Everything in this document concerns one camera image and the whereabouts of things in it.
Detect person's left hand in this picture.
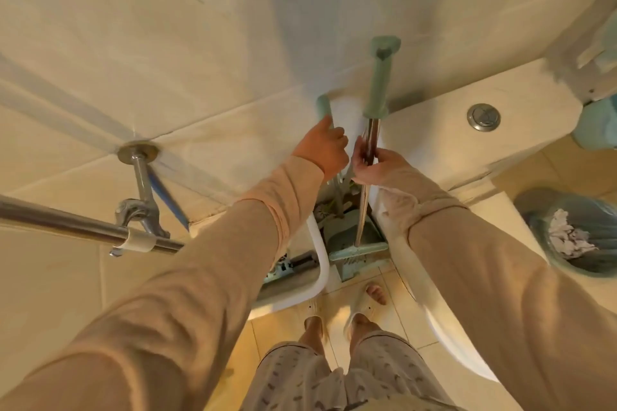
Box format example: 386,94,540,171
292,115,350,183

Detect person's right hand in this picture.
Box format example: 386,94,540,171
350,136,411,188

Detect green dustpan with steel handle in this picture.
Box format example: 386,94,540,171
316,93,384,283

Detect green broom with steel handle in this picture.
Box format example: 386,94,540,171
329,35,402,263

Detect blue lined trash bin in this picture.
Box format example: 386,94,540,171
513,188,617,279

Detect person's left forearm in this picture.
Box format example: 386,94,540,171
0,155,325,411

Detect beige tiled floor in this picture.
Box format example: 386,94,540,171
202,134,617,411

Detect white toilet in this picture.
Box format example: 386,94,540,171
371,58,584,383

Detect cream rubber slipper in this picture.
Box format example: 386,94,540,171
302,302,330,337
343,282,388,335

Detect blue mop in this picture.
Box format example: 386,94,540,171
147,170,190,229

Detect grey patterned trousers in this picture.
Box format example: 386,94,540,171
239,331,459,411

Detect light blue bucket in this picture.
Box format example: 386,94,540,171
571,95,617,150

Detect steel mop handle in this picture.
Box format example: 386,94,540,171
0,193,186,255

